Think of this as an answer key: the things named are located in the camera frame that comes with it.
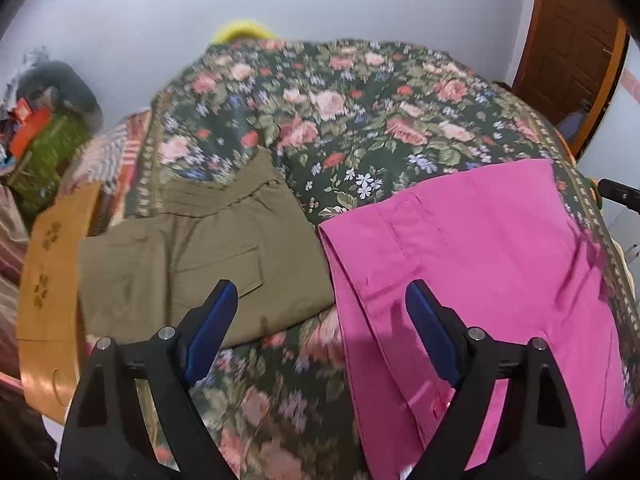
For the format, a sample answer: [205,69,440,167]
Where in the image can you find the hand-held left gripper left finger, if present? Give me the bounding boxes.
[58,279,239,480]

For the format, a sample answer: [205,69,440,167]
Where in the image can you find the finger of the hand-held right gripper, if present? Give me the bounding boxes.
[598,178,640,206]

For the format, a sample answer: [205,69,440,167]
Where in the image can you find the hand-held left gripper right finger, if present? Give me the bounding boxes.
[405,279,587,480]

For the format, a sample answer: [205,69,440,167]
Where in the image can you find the pink pants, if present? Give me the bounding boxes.
[318,158,632,480]

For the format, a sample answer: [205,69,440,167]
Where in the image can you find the olive green folded pants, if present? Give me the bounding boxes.
[77,147,335,348]

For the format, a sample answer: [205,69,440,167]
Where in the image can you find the wooden door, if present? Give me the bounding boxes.
[512,0,630,158]

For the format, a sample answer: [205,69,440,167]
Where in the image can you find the striped patterned cloth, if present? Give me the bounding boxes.
[60,110,153,198]

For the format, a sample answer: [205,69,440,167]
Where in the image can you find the floral printed blanket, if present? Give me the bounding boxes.
[82,37,640,480]

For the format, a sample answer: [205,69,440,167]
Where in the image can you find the green bag with clutter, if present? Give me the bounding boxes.
[0,60,103,211]

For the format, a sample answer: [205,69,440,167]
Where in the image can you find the yellow pillow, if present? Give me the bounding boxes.
[211,19,278,45]

